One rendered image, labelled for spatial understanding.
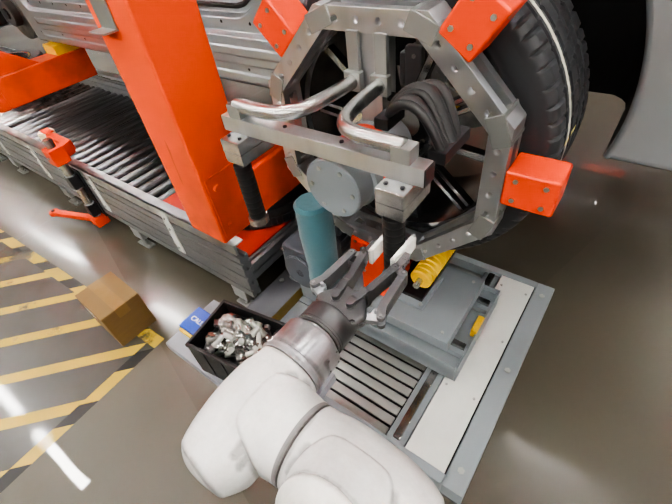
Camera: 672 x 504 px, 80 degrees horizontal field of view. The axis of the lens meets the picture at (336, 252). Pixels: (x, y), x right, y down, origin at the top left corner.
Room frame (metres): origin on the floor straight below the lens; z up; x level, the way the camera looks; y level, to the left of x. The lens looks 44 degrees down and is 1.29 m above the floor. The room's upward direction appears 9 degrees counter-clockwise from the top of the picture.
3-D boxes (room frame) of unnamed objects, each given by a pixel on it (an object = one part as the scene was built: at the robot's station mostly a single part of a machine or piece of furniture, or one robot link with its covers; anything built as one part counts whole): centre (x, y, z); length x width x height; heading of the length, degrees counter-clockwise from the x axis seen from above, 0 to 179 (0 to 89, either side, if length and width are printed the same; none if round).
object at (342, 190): (0.71, -0.08, 0.85); 0.21 x 0.14 x 0.14; 138
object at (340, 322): (0.35, 0.01, 0.83); 0.09 x 0.08 x 0.07; 138
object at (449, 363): (0.88, -0.24, 0.13); 0.50 x 0.36 x 0.10; 48
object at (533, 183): (0.55, -0.37, 0.85); 0.09 x 0.08 x 0.07; 48
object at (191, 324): (0.67, 0.39, 0.47); 0.07 x 0.07 x 0.02; 48
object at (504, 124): (0.76, -0.13, 0.85); 0.54 x 0.07 x 0.54; 48
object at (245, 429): (0.21, 0.13, 0.83); 0.16 x 0.13 x 0.11; 138
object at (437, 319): (0.89, -0.24, 0.32); 0.40 x 0.30 x 0.28; 48
